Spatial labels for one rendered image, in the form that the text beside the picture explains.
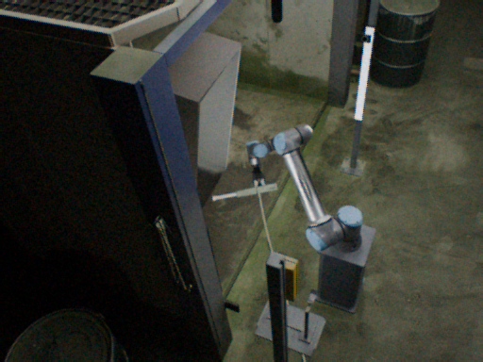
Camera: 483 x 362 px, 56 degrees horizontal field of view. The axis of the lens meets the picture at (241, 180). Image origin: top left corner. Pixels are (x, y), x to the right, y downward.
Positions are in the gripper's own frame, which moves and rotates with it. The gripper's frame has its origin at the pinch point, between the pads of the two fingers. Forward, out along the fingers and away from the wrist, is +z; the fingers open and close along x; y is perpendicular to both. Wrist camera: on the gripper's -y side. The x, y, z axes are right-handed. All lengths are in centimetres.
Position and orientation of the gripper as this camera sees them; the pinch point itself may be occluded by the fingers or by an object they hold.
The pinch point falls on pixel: (260, 189)
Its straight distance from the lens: 339.6
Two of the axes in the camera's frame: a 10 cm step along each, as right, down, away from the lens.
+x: -9.8, 2.0, -0.3
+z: 1.8, 9.6, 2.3
